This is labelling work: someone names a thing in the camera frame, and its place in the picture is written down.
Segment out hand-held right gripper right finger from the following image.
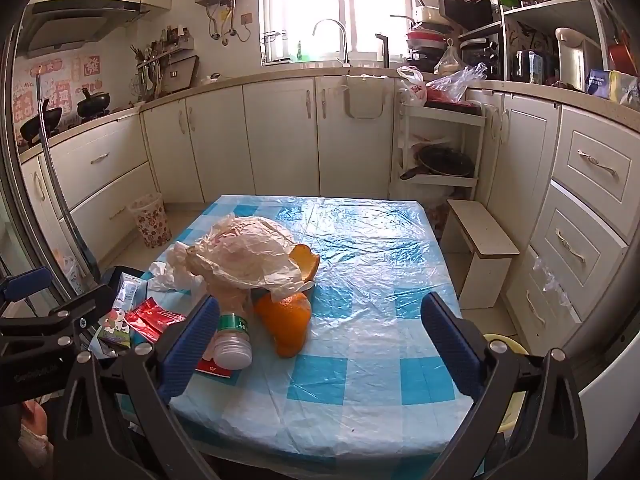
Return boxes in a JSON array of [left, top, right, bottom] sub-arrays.
[[420, 292, 591, 480]]

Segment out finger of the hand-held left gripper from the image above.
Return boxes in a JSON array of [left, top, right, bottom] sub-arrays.
[[0, 282, 118, 356], [0, 267, 54, 306]]

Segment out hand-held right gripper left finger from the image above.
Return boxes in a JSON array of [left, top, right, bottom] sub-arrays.
[[50, 294, 221, 480]]

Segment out red white packet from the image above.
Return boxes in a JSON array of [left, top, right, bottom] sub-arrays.
[[195, 357, 233, 378]]

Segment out red snack packet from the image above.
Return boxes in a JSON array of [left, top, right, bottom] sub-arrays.
[[125, 297, 188, 346]]

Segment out clear plastic bottle green label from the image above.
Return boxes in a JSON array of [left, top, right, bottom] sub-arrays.
[[202, 280, 253, 370]]

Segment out white blue wrapper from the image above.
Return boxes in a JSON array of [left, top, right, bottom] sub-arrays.
[[111, 280, 148, 321]]

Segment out yellow plastic bin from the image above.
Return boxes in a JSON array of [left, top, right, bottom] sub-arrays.
[[482, 332, 528, 436]]

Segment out white tissue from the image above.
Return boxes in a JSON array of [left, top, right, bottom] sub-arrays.
[[147, 242, 201, 293]]

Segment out translucent plastic bag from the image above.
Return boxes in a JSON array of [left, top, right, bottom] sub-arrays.
[[185, 214, 316, 301]]

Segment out large orange peel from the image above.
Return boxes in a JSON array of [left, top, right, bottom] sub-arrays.
[[252, 290, 312, 358]]

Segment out small orange peel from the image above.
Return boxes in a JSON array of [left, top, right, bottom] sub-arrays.
[[292, 244, 321, 283]]

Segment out white plastic floor bag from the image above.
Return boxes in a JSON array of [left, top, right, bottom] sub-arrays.
[[62, 255, 83, 291]]

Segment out table with blue checked tablecloth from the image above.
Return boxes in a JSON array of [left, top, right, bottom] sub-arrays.
[[117, 195, 488, 466]]

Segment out white wooden stool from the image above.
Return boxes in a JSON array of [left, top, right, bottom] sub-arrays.
[[440, 199, 521, 310]]

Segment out floral waste basket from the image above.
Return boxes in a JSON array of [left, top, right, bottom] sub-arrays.
[[128, 193, 172, 248]]

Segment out dark framed glass door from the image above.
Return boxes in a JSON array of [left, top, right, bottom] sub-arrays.
[[0, 10, 101, 301]]

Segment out white refrigerator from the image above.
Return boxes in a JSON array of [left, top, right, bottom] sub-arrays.
[[500, 330, 640, 480]]

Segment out black frying pan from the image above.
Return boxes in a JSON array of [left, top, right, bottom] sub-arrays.
[[399, 145, 475, 181]]

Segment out white lower kitchen cabinets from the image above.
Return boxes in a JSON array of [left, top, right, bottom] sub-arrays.
[[20, 67, 640, 376]]

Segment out white storage rack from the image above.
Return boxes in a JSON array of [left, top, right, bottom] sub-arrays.
[[390, 102, 487, 241]]

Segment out white door-hung holder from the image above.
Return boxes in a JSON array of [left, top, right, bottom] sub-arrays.
[[342, 74, 386, 121]]

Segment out kitchen utensil rack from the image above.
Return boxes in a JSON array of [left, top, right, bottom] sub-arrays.
[[130, 42, 168, 101]]

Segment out large clear plastic bag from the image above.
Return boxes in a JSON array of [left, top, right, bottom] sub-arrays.
[[425, 62, 488, 106]]

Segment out dark cutting board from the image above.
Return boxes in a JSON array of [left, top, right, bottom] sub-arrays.
[[162, 55, 201, 93]]

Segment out white red-print shopping bag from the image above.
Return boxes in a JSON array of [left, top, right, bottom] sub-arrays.
[[396, 66, 427, 107]]

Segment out range hood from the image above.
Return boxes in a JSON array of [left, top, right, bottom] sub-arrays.
[[17, 0, 151, 58]]

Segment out small clear food bag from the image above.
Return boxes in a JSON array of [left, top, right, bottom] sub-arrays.
[[435, 40, 463, 76]]

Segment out black toaster oven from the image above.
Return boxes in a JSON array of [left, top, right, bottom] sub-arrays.
[[459, 30, 506, 80]]

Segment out stack of pots and bowls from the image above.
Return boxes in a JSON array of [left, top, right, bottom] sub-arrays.
[[405, 5, 451, 73]]

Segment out silver foil package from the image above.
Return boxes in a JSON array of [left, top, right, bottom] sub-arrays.
[[609, 71, 640, 107]]

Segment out white electric kettle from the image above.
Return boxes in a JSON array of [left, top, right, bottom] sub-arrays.
[[555, 27, 601, 92]]

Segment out chrome curved faucet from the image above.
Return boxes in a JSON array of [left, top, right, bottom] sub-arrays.
[[312, 19, 351, 68]]

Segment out black microwave oven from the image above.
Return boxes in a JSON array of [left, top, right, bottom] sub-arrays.
[[436, 0, 501, 28]]

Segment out red pot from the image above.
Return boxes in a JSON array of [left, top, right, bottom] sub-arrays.
[[607, 30, 638, 76]]

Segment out white countertop shelf unit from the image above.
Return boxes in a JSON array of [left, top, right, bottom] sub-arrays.
[[500, 0, 621, 86]]

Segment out kitchen window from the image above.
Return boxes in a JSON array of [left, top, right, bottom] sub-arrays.
[[257, 0, 416, 63]]

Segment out clear bag on drawer handle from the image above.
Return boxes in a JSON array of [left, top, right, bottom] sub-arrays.
[[532, 255, 573, 311]]

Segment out wire dish rack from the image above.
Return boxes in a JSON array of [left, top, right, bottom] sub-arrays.
[[260, 30, 292, 64]]

